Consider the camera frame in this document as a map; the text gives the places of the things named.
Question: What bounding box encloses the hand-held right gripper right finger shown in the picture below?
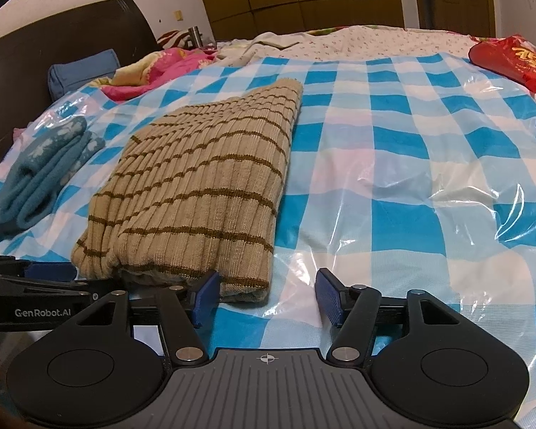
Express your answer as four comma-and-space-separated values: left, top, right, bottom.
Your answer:
315, 268, 471, 364

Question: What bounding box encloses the white floral bed sheet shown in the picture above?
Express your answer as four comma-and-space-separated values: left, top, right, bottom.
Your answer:
214, 24, 505, 61

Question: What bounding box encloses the red plastic bag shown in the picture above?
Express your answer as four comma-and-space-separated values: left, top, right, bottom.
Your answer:
468, 36, 536, 99

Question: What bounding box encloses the pink floral blanket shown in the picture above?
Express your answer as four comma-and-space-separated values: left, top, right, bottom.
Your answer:
91, 47, 219, 101

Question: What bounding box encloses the beige crumpled cloth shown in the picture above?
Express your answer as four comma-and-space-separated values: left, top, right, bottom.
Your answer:
217, 32, 304, 65

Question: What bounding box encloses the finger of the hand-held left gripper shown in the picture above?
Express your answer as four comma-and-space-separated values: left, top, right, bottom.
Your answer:
0, 255, 117, 298

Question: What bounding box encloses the zebra striped pillow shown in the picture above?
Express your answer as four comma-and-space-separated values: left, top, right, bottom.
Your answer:
156, 30, 193, 50

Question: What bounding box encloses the tan striped ribbed sweater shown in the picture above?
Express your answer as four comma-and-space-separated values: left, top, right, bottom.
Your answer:
70, 78, 304, 305

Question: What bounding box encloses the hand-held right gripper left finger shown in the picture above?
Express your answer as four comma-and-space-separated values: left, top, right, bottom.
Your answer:
65, 270, 222, 365

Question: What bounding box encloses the blue checkered plastic sheet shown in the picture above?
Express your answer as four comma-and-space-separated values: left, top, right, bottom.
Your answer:
0, 51, 536, 367

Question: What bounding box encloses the teal folded flower-print garment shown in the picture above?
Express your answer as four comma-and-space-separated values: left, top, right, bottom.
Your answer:
0, 116, 105, 235

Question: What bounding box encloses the dark brown headboard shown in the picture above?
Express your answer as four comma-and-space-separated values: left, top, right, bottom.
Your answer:
0, 0, 159, 184

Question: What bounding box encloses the blue pillow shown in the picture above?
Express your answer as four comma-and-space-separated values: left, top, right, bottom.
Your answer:
48, 49, 122, 99

